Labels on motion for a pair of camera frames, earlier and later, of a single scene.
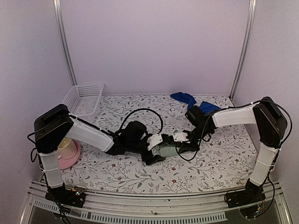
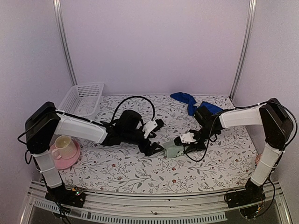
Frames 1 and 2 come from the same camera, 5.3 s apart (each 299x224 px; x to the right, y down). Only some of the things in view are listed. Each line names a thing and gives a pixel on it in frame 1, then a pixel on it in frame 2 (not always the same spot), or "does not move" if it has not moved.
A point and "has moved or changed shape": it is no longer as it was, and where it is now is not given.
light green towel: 168,150 has moved or changed shape
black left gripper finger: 167,138 to 160,124
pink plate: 65,163 does not move
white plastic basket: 81,100 does not move
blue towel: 186,98 does not move
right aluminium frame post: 249,31 does not move
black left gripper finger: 154,159 to 154,147
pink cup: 67,149 does not move
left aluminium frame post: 59,16 does not move
